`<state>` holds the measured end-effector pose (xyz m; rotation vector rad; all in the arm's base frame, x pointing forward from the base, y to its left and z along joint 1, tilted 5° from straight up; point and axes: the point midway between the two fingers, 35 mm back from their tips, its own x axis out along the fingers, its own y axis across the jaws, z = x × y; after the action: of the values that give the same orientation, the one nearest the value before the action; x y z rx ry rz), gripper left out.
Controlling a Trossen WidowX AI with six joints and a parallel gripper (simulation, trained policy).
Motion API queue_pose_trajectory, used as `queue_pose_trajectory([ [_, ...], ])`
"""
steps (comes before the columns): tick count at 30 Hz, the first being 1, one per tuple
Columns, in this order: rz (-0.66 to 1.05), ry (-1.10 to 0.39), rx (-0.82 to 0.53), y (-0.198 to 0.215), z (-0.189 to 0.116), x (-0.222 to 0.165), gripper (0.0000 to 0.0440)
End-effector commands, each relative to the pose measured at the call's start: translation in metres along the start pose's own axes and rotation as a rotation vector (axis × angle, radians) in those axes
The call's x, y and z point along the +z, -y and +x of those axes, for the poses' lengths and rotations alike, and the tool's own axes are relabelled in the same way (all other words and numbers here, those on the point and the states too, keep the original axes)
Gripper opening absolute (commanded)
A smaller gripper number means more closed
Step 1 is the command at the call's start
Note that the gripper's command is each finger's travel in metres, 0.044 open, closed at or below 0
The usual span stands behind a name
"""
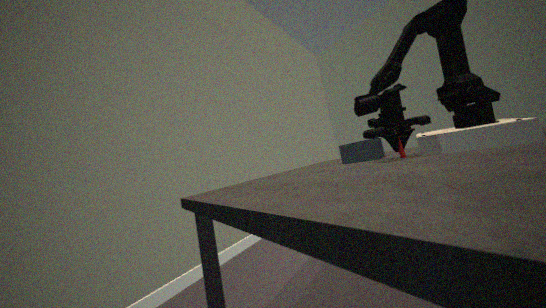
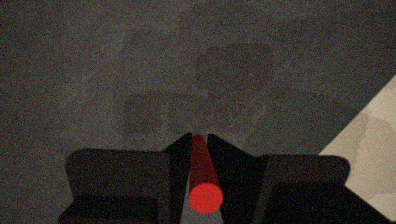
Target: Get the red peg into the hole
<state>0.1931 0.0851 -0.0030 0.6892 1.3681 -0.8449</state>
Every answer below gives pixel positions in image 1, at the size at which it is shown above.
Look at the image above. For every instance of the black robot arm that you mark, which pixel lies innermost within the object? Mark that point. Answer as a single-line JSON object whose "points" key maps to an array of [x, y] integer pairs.
{"points": [[442, 21]]}

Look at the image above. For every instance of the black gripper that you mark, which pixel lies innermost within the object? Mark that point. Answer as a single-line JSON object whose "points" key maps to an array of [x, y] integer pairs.
{"points": [[393, 119]]}

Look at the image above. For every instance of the red peg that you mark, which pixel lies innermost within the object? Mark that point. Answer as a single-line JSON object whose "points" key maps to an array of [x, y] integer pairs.
{"points": [[401, 150]]}

